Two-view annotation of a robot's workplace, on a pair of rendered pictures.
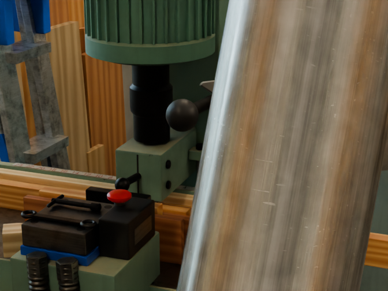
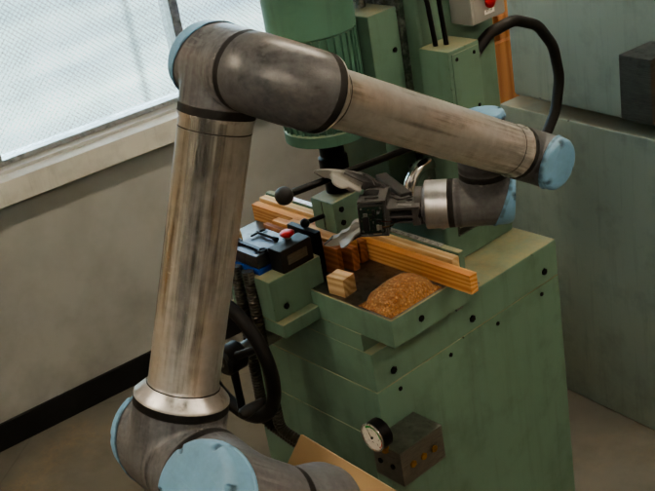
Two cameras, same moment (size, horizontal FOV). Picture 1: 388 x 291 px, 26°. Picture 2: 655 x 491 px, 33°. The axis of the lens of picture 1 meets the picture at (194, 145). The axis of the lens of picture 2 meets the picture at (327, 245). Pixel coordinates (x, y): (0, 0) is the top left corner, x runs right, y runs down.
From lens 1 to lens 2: 136 cm
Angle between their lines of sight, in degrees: 30
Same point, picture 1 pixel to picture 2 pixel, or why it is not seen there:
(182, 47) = (328, 138)
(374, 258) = (457, 284)
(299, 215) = (177, 278)
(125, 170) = (317, 210)
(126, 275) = (282, 283)
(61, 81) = not seen: hidden behind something
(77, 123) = not seen: hidden behind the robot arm
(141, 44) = (302, 136)
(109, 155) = not seen: hidden behind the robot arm
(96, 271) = (262, 279)
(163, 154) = (335, 203)
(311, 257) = (182, 294)
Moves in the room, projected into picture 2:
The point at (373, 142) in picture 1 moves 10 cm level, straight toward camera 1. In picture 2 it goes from (209, 251) to (158, 283)
